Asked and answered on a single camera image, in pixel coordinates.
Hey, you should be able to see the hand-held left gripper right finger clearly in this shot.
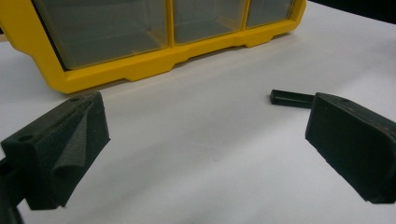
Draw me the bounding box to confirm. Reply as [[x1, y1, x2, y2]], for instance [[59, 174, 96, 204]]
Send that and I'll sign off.
[[304, 91, 396, 204]]

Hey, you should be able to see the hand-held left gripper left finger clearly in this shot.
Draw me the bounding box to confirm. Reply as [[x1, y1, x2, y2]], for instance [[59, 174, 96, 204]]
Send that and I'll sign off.
[[0, 91, 111, 211]]

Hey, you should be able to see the black rectangular bar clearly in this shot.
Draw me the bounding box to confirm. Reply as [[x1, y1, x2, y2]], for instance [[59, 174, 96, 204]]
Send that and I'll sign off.
[[269, 89, 316, 109]]

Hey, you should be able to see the yellow black organizer case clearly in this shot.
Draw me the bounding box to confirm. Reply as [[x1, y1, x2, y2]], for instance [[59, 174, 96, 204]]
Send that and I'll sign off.
[[0, 0, 307, 95]]

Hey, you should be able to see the group of small clear drawers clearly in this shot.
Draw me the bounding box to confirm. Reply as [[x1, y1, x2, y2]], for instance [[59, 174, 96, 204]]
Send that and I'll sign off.
[[32, 0, 295, 71]]

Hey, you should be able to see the white board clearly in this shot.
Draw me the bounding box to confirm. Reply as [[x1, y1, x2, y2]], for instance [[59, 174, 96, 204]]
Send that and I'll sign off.
[[0, 1, 396, 224]]

